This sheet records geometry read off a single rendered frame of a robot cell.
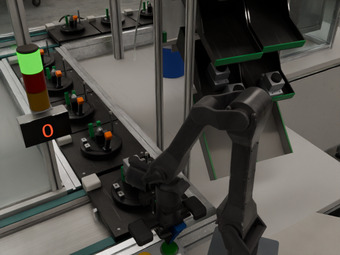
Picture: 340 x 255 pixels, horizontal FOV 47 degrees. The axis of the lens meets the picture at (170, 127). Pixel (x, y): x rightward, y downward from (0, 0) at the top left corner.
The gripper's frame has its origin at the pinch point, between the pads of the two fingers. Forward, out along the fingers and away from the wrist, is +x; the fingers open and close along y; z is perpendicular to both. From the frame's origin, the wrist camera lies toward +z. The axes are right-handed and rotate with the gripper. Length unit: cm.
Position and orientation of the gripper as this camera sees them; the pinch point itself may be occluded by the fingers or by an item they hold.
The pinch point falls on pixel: (168, 234)
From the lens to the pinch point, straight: 99.2
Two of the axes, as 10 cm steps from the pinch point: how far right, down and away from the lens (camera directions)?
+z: -5.2, -4.9, 7.0
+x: 0.0, 8.2, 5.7
